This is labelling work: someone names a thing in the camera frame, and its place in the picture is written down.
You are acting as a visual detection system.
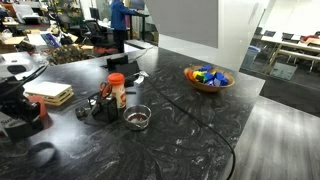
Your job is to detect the red plastic cup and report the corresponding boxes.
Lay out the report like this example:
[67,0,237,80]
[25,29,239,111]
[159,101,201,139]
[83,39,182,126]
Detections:
[27,95,49,118]

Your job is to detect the black desk organizer holder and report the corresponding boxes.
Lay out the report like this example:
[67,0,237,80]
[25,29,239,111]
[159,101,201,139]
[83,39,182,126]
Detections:
[91,96,119,124]

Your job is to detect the grey partition panel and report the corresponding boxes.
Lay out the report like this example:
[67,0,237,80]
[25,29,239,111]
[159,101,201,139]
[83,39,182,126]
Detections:
[143,0,220,50]

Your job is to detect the sugar jar with white label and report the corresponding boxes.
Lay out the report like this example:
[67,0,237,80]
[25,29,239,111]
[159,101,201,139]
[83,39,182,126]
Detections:
[0,111,21,134]

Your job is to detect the black flat pad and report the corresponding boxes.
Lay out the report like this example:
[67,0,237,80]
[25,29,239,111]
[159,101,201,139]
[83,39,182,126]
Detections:
[114,61,141,80]

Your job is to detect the black office chair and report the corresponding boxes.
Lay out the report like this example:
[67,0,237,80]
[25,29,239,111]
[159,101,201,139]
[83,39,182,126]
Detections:
[82,19,116,48]

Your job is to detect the orange handled scissors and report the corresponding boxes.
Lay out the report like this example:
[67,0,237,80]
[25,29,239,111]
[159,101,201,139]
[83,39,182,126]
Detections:
[83,81,114,125]

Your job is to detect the flat wooden box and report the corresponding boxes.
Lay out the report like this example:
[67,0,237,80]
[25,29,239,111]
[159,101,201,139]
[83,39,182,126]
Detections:
[23,81,75,107]

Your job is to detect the long white meeting table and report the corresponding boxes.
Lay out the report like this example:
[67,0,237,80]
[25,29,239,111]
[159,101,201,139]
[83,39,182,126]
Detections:
[261,35,320,55]

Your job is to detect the small steel bowl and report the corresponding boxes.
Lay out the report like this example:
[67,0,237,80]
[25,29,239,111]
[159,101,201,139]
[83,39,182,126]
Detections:
[122,104,152,131]

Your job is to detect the black standing desk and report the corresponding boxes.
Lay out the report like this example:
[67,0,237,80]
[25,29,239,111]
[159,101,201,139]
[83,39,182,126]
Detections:
[128,9,151,43]

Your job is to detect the grey floor crate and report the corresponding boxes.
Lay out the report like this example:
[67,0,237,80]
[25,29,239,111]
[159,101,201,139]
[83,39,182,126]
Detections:
[269,61,299,81]

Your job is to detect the thin black table cable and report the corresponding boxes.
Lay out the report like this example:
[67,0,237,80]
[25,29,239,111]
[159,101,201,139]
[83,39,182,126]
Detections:
[146,79,236,180]

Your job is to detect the wooden bowl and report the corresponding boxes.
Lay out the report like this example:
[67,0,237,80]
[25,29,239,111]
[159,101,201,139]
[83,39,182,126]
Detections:
[183,65,236,93]

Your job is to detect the long white bench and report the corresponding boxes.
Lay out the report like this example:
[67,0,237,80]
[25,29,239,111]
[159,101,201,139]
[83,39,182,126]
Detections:
[277,48,320,63]

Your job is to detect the dark computer monitor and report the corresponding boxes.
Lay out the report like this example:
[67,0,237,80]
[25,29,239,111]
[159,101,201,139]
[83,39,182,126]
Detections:
[129,0,146,11]

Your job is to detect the blue recycling bin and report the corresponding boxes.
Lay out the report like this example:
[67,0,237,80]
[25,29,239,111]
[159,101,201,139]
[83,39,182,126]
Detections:
[241,45,261,70]

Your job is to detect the black box device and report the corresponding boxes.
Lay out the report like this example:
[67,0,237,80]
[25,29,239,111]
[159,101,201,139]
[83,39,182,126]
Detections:
[105,54,130,72]

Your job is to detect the black meeting chair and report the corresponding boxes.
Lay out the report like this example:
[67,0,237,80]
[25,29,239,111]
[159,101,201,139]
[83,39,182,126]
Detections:
[281,32,295,41]
[262,30,277,38]

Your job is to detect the yellow toy block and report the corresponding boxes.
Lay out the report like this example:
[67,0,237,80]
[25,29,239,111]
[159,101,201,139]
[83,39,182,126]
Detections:
[192,70,205,80]

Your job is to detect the small dark monitor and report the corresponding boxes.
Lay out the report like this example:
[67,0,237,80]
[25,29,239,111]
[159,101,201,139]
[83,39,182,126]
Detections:
[88,7,101,21]

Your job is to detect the orange lid spice bottle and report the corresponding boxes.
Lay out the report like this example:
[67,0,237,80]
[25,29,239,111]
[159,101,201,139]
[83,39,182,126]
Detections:
[107,73,128,110]

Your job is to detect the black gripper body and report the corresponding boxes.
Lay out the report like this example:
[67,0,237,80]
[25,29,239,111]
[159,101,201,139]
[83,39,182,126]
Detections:
[0,77,41,121]

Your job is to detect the crumpled white wrapper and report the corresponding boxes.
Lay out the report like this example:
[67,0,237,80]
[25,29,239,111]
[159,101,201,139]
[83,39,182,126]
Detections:
[133,70,150,85]

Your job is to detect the person in blue jacket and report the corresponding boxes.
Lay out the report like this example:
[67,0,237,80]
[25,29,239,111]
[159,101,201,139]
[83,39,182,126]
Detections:
[110,0,138,54]

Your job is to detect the grey wrist camera bar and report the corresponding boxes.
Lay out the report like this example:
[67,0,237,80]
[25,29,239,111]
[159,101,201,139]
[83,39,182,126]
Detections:
[0,52,35,80]

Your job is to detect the small metal measuring cup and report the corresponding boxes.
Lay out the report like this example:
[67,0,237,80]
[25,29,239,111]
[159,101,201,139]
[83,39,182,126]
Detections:
[74,106,89,119]

